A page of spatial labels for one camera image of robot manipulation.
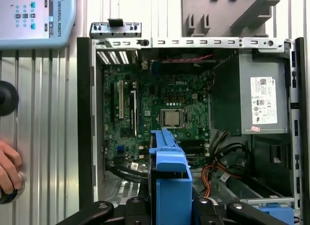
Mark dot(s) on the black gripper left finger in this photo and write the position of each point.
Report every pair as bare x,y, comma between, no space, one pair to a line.
136,210

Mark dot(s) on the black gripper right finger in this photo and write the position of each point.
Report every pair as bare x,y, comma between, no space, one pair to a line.
208,210

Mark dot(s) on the hard disk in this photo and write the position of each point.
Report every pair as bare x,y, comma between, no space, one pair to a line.
169,162

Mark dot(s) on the person's hand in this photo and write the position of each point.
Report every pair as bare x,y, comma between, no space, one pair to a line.
9,162

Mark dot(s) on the RAM stick in slot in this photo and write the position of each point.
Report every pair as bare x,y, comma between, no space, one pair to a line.
197,156

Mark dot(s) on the CPU socket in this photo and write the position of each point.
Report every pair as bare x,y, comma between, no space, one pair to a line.
186,118

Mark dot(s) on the silver CPU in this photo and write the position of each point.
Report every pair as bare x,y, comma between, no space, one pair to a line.
173,118

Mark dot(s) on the black open PC case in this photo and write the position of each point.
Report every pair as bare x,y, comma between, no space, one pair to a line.
83,113

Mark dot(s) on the white expansion slot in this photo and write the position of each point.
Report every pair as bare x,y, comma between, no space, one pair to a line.
121,99

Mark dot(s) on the green motherboard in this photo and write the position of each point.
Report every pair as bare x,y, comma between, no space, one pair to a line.
150,89

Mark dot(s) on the grey power supply unit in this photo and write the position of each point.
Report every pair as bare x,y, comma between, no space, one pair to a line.
244,89

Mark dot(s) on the black round knob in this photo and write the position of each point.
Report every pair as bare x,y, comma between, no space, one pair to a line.
7,99

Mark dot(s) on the grey parts rack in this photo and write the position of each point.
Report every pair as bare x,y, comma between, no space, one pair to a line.
218,7

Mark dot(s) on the pale blue teach pendant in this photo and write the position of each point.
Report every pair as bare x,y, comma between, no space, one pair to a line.
36,21

